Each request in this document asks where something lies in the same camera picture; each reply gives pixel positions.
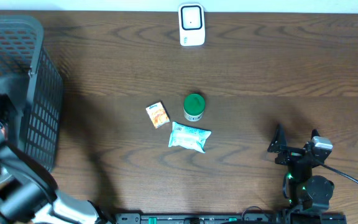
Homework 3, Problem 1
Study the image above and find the green lid jar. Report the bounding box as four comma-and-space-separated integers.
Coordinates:
183, 93, 206, 122

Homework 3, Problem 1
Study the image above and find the teal wet wipes pack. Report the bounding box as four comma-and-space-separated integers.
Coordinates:
168, 122, 212, 153

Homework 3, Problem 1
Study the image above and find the orange tissue packet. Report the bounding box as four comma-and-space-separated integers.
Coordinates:
145, 101, 170, 129

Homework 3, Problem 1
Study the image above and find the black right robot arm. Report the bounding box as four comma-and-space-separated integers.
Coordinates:
267, 124, 334, 223

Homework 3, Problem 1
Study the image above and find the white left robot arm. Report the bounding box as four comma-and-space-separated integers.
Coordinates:
0, 124, 114, 223

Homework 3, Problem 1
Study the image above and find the white barcode scanner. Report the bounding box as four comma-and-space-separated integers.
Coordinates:
178, 3, 206, 47

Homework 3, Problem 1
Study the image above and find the grey plastic basket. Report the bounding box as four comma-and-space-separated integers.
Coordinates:
0, 16, 63, 170

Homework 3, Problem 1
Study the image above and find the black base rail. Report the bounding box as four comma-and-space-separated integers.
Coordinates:
114, 211, 347, 224

